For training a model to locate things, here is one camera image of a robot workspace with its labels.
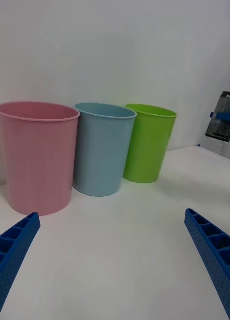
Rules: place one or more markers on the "black and silver drink can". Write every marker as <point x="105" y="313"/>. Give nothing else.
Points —
<point x="219" y="136"/>

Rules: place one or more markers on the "pink plastic bin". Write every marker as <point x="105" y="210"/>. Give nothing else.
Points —
<point x="37" y="160"/>

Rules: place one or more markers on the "green plastic bin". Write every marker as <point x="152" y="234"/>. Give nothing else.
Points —
<point x="147" y="147"/>

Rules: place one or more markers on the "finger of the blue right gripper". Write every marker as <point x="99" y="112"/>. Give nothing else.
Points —
<point x="224" y="116"/>

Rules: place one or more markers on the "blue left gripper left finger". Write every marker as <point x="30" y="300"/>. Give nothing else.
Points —
<point x="12" y="260"/>

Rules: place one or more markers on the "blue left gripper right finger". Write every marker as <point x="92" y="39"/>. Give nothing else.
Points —
<point x="217" y="260"/>

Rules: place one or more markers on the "pale blue plastic bin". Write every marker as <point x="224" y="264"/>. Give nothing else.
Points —
<point x="99" y="155"/>

